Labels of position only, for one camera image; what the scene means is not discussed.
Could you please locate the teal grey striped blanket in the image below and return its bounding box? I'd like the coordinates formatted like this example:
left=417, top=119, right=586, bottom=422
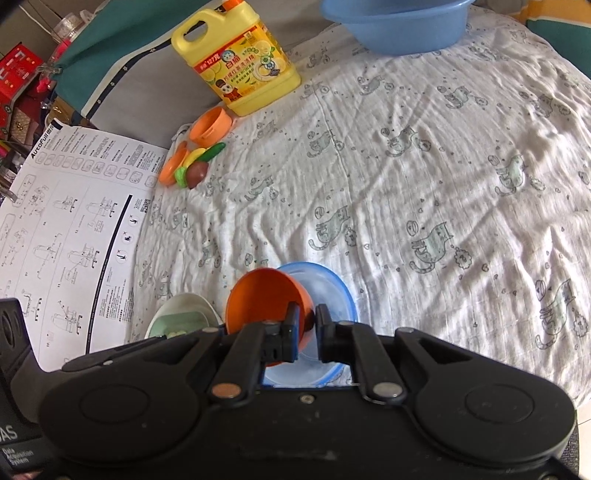
left=54, top=1, right=590, bottom=146

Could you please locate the white cat-print cloth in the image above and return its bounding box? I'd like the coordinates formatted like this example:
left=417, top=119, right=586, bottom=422
left=130, top=7, right=590, bottom=404

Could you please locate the white printed instruction sheet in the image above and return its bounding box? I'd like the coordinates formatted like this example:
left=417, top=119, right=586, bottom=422
left=1, top=121, right=167, bottom=371

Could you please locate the yellow dish soap jug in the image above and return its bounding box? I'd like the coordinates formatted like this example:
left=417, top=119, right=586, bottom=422
left=171, top=1, right=301, bottom=117

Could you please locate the blue lidded clear container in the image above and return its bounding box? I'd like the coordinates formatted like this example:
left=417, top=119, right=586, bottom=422
left=261, top=261, right=358, bottom=387

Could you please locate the orange small dish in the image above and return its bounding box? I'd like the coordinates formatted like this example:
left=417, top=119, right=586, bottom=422
left=158, top=141, right=188, bottom=187

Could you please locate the orange small bowl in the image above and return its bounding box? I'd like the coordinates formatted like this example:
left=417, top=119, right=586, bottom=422
left=224, top=268, right=315, bottom=350

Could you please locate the toy yellow banana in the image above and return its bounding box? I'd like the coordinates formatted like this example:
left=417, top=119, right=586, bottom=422
left=182, top=148, right=206, bottom=168

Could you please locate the large white round plate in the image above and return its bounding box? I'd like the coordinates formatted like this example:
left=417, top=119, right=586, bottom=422
left=144, top=293, right=222, bottom=339

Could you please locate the red box on shelf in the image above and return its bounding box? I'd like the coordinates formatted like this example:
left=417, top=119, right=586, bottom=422
left=0, top=43, right=43, bottom=140

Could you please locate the green square plate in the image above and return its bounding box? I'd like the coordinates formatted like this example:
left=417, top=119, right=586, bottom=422
left=147, top=312, right=209, bottom=338

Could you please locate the toy brown fruit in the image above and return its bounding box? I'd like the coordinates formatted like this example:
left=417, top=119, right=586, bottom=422
left=185, top=161, right=208, bottom=189

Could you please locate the orange cup on side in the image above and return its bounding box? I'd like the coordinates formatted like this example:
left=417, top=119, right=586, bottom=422
left=189, top=106, right=232, bottom=148

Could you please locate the toy green vegetable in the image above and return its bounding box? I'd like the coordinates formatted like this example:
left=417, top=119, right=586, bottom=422
left=197, top=142, right=226, bottom=163

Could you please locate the blue plastic basin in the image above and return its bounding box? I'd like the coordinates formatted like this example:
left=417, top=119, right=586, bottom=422
left=321, top=0, right=473, bottom=56

